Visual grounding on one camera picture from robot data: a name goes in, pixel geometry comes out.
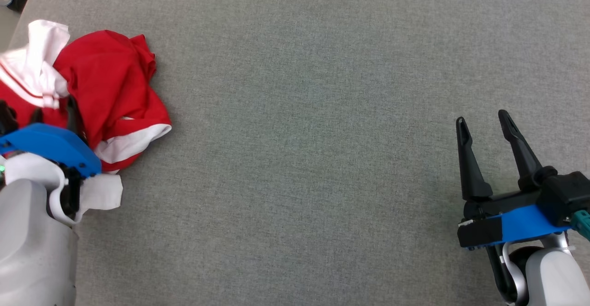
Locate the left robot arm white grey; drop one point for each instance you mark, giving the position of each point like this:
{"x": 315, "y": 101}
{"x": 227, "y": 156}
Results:
{"x": 27, "y": 250}

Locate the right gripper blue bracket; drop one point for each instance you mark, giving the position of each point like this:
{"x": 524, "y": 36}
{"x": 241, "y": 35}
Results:
{"x": 521, "y": 225}

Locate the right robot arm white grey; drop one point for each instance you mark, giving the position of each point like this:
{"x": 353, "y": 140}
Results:
{"x": 553, "y": 273}

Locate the red shorts with white stripes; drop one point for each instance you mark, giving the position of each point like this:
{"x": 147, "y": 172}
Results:
{"x": 115, "y": 80}

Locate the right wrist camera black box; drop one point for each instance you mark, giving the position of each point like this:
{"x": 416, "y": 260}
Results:
{"x": 562, "y": 195}

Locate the red Bulls jersey white sleeves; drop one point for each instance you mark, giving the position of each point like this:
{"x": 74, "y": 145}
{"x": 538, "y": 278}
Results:
{"x": 41, "y": 66}

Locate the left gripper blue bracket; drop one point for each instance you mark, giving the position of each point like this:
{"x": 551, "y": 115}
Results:
{"x": 50, "y": 144}

